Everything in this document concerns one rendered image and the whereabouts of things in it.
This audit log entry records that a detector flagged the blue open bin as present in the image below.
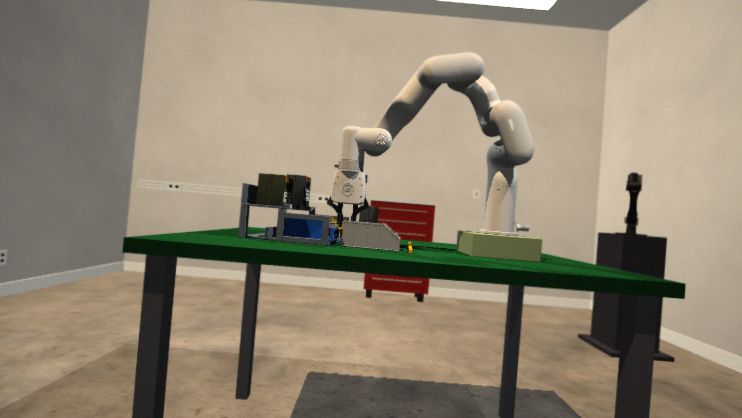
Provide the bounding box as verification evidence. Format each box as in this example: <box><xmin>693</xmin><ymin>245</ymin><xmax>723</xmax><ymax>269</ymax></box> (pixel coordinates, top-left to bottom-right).
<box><xmin>285</xmin><ymin>218</ymin><xmax>339</xmax><ymax>240</ymax></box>

